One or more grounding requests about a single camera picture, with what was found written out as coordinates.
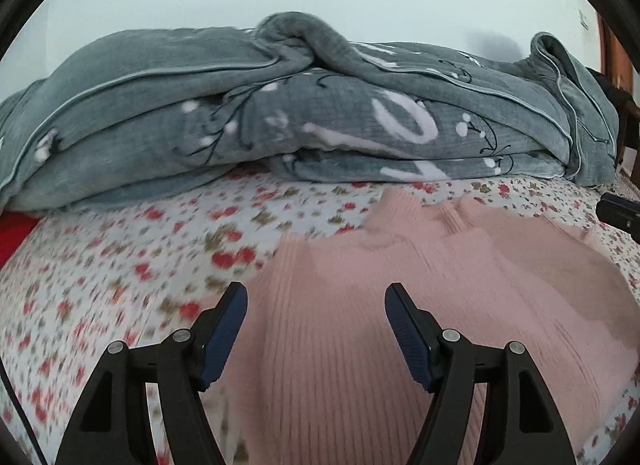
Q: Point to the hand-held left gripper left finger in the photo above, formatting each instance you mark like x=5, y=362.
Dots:
x=220, y=340

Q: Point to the pink ribbed sweater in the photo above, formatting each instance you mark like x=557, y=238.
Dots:
x=400, y=275

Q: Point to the red cloth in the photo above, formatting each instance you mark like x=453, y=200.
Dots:
x=15, y=237

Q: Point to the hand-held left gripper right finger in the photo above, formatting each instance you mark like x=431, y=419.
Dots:
x=412, y=340

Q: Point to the brown wooden door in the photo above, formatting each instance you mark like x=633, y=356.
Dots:
x=617, y=55

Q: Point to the black clothing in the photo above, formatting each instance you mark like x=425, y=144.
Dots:
x=607, y=90

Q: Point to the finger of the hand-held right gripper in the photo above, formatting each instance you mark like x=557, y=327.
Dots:
x=622, y=210

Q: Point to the floral bed sheet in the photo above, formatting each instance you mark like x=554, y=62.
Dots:
x=125, y=265

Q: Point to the grey floral quilt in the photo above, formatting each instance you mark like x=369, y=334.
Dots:
x=250, y=110

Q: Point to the white wall switch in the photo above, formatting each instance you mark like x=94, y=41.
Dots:
x=584, y=20

